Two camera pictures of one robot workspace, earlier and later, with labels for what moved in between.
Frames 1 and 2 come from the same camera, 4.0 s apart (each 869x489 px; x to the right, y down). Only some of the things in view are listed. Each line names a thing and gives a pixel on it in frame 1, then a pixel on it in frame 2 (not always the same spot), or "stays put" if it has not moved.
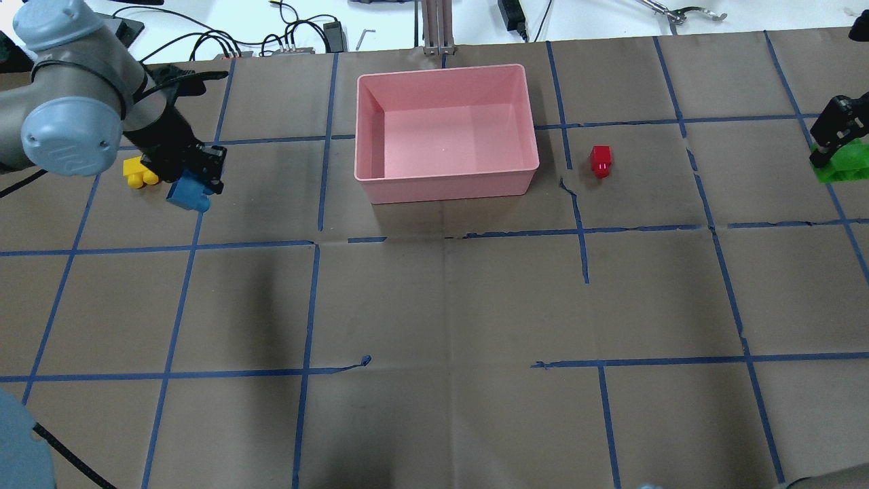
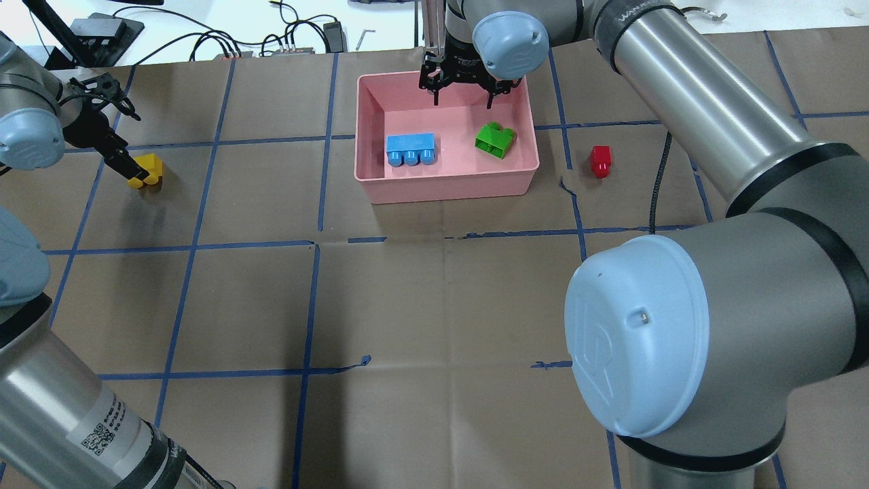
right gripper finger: x=843 y=120 -> x=461 y=64
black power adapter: x=336 y=38 stays put
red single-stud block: x=601 y=157 stays put
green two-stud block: x=849 y=162 -> x=493 y=139
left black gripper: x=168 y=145 -> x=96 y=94
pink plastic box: x=445 y=134 stays put
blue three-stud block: x=190 y=193 -> x=410 y=149
